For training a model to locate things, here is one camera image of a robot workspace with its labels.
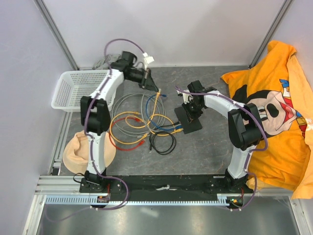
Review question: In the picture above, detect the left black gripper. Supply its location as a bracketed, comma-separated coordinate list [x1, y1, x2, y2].
[126, 68, 158, 93]

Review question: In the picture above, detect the black network switch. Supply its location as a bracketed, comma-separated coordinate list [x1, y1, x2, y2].
[174, 107, 202, 135]

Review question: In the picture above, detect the blue ethernet cable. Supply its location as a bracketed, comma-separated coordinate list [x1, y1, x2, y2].
[145, 93, 184, 132]

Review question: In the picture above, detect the short yellow ethernet cable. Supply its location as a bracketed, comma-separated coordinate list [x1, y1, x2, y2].
[125, 89, 183, 135]

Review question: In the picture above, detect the red ethernet cable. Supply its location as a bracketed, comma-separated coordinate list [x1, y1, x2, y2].
[108, 117, 147, 151]

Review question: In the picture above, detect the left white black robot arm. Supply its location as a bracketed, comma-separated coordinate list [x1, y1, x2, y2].
[79, 51, 159, 193]

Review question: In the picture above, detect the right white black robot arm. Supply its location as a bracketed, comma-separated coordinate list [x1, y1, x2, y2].
[177, 80, 268, 193]

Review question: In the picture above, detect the grey crumpled cloth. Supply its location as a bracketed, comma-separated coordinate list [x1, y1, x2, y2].
[92, 54, 121, 70]

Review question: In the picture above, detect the white perforated plastic basket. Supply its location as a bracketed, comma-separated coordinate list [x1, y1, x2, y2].
[51, 70, 124, 112]

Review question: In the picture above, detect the orange cartoon print shirt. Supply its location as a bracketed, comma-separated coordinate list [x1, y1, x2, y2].
[222, 41, 313, 199]

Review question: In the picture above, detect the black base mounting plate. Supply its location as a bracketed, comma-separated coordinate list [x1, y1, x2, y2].
[94, 174, 252, 201]

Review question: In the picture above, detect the beige bucket hat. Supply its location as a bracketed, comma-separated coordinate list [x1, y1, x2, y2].
[63, 131, 116, 174]

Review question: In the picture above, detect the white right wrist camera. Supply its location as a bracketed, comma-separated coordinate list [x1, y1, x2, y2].
[182, 90, 193, 104]

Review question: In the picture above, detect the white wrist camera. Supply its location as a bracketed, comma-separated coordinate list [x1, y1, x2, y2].
[182, 90, 193, 104]
[143, 52, 155, 70]

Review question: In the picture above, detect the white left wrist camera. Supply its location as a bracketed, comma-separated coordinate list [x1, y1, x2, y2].
[143, 52, 155, 70]

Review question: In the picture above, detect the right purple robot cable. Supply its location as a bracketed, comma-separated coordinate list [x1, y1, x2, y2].
[175, 85, 268, 212]

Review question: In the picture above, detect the black ethernet cable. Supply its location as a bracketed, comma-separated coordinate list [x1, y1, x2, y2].
[148, 124, 177, 155]

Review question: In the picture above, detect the right aluminium frame post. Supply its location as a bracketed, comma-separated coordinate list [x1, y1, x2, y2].
[248, 0, 293, 69]

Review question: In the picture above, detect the aluminium frame post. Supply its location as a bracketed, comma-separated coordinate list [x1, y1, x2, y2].
[34, 0, 80, 71]
[248, 0, 293, 69]

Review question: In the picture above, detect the left aluminium frame post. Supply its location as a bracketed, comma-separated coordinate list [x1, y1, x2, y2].
[34, 0, 80, 71]

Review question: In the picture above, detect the grey slotted cable duct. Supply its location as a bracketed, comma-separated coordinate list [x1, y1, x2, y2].
[45, 195, 230, 206]

